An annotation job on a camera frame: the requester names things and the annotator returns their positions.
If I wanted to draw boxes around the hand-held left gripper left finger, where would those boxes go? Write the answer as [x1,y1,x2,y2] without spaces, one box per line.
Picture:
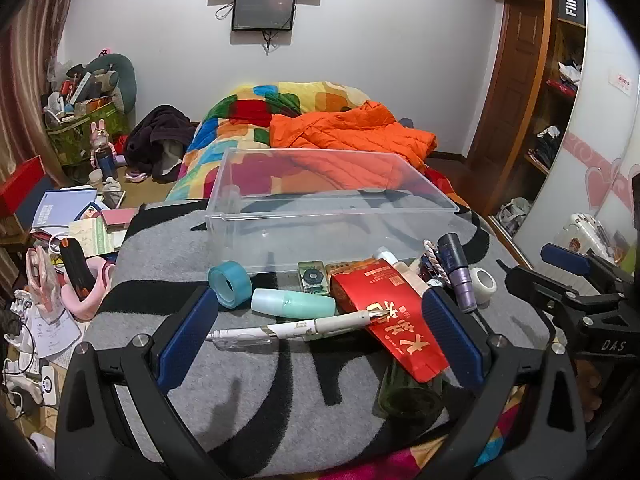
[54,285,221,480]

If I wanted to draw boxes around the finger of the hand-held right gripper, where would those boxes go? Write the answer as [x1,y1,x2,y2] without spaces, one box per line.
[541,242,633,286]
[504,265,586,321]

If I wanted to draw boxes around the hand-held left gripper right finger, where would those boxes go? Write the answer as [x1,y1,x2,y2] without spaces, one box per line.
[421,285,588,480]

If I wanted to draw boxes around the white tape roll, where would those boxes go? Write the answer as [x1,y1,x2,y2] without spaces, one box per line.
[470,267,498,306]

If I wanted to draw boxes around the red paper packet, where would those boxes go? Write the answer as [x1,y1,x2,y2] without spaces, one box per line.
[330,259,448,382]

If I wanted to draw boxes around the peach cream tube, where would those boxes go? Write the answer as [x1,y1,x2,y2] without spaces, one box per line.
[375,246,431,296]

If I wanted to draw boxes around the blue tape roll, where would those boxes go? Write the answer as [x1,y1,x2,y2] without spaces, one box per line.
[207,261,253,309]

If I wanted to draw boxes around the pink white twisted rope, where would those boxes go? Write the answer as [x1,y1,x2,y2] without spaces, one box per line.
[423,239,451,286]

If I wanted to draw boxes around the dark capped cosmetic bottle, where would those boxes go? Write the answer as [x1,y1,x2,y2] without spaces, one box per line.
[437,232,478,313]

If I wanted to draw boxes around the dark green glass bottle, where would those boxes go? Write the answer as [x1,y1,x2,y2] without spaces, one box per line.
[377,360,446,418]

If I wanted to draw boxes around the mint green tube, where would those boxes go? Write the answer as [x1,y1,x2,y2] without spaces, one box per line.
[251,287,337,318]

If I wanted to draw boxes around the clear plastic storage box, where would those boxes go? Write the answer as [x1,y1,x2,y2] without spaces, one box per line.
[204,147,461,277]

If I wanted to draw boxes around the white pen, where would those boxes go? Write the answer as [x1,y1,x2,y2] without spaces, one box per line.
[206,310,386,343]

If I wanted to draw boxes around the person's right hand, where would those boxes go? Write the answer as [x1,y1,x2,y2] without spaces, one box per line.
[575,360,603,423]

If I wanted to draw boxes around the white plastic bag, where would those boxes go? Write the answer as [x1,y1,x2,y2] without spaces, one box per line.
[500,197,533,233]

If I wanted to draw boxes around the pink plastic holder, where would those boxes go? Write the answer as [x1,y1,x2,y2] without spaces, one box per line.
[65,257,118,321]

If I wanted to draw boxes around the green patterned booklet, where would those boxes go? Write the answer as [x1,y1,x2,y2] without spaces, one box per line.
[67,217,123,261]

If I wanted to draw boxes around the pink flat box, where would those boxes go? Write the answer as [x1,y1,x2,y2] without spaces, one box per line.
[100,208,136,233]

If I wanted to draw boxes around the small green case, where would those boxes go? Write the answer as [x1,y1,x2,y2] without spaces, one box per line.
[297,260,331,297]

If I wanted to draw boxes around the white paper sheets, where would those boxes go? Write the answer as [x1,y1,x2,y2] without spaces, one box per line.
[25,305,81,361]

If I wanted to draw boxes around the wardrobe with sliding door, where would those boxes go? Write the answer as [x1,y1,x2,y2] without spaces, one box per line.
[470,0,640,271]

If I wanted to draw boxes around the white charger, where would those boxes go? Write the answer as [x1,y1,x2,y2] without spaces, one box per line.
[40,365,58,406]

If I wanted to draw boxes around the blue notebook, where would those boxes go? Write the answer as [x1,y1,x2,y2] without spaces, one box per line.
[31,190,98,231]

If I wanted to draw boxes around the brown wooden door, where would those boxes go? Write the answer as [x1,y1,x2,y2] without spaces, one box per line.
[467,2,538,196]

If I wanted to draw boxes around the dark clothes pile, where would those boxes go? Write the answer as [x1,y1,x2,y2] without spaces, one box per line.
[124,105,197,181]

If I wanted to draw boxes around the pink rabbit toy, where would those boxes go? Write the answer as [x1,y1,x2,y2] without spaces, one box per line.
[89,119,118,181]

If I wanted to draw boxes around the colourful patchwork quilt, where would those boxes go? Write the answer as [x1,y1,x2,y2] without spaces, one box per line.
[165,80,576,480]

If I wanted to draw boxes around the green bag of clutter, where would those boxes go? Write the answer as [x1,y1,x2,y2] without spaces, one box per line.
[46,100,130,166]

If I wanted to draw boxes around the red box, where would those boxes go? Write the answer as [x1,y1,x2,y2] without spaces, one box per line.
[0,156,46,216]

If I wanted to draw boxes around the orange puffer jacket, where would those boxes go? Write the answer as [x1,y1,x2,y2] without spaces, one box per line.
[269,100,438,181]

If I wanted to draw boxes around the black cardboard box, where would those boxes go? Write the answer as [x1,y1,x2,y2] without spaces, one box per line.
[555,0,586,28]

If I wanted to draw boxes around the grey neck pillow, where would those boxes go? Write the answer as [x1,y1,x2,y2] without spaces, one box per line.
[82,52,137,111]

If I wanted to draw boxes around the striped brown curtain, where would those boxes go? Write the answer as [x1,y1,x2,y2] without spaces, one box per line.
[0,0,83,186]

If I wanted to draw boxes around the black orange handled tool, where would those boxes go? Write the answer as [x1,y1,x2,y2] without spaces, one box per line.
[59,237,98,303]

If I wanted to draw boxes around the small black wall screen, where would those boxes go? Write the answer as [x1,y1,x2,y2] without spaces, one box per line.
[231,0,297,32]

